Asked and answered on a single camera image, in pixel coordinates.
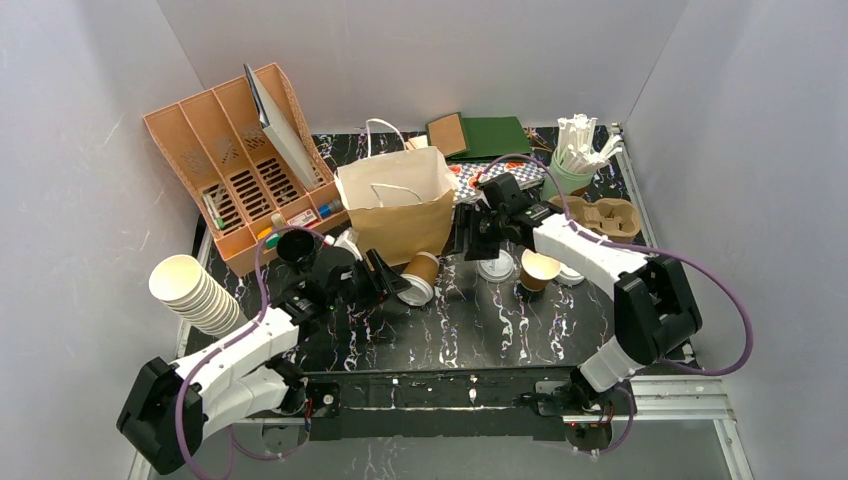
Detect white board in organizer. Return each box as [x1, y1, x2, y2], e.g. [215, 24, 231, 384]
[243, 63, 317, 191]

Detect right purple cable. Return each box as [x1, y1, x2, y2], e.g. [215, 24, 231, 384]
[476, 154, 755, 458]

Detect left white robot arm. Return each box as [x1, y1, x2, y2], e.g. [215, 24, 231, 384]
[116, 246, 411, 474]

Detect stack of white cup lids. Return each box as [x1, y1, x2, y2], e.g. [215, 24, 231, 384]
[555, 263, 585, 287]

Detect stack of white paper cups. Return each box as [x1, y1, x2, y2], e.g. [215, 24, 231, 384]
[148, 254, 248, 338]

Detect kraft paper takeout bag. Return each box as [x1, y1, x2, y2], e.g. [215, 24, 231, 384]
[334, 127, 459, 266]

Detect brown paper coffee cup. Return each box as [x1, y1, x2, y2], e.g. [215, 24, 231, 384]
[401, 252, 439, 295]

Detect single white cup lid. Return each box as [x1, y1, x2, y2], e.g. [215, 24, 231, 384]
[476, 249, 515, 284]

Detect green pen in organizer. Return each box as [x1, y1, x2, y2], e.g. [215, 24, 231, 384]
[202, 194, 226, 231]

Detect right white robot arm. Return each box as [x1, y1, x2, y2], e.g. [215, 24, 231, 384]
[453, 173, 702, 399]

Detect cream and blue bags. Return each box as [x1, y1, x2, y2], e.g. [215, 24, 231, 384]
[405, 135, 429, 150]

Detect orange plastic desk organizer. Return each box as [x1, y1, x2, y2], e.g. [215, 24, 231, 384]
[143, 63, 349, 277]

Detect stack of pulp cup carriers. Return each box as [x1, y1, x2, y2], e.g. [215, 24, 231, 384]
[566, 196, 641, 244]

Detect green paper bag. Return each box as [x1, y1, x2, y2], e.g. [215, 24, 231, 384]
[426, 112, 532, 162]

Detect green cup with straws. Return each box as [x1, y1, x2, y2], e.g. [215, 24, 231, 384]
[541, 114, 622, 200]

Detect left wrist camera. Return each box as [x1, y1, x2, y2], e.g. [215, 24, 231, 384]
[333, 227, 363, 260]

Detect red white card box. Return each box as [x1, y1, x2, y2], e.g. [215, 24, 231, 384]
[286, 209, 321, 229]

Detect blue checkered paper bag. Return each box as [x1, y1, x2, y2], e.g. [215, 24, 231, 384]
[448, 161, 546, 204]

